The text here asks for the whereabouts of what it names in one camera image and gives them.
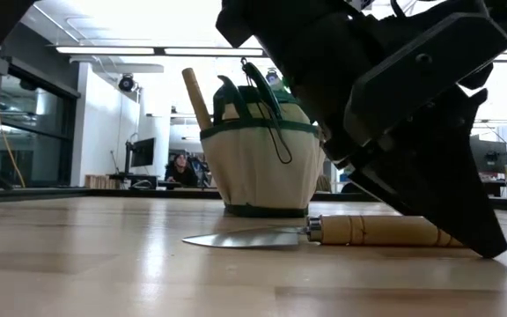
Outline ceiling light strip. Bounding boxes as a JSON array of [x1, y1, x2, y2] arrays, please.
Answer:
[[55, 45, 266, 58]]

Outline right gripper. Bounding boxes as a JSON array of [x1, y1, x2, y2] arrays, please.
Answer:
[[216, 0, 507, 177]]

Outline black monitor on arm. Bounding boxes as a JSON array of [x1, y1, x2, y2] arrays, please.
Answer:
[[124, 136, 156, 175]]

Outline wide trowel wooden handle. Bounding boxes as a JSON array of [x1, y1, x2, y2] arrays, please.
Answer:
[[181, 214, 466, 250]]

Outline cream green gardening bag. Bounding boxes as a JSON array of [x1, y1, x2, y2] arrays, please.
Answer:
[[199, 74, 329, 219]]

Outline green pruning shears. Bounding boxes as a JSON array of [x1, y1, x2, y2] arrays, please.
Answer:
[[239, 56, 293, 165]]

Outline person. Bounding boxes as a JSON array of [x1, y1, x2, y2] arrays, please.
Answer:
[[164, 152, 199, 188]]

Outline large black monitor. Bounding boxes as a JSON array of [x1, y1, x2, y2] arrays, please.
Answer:
[[471, 134, 507, 174]]

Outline wooden crate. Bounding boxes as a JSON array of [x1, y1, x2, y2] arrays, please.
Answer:
[[84, 173, 112, 190]]

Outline black ceiling spotlight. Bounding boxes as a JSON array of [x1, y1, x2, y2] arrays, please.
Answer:
[[118, 73, 137, 93]]

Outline yellow hanging cable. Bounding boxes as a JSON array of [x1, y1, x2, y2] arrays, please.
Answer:
[[0, 64, 27, 189]]

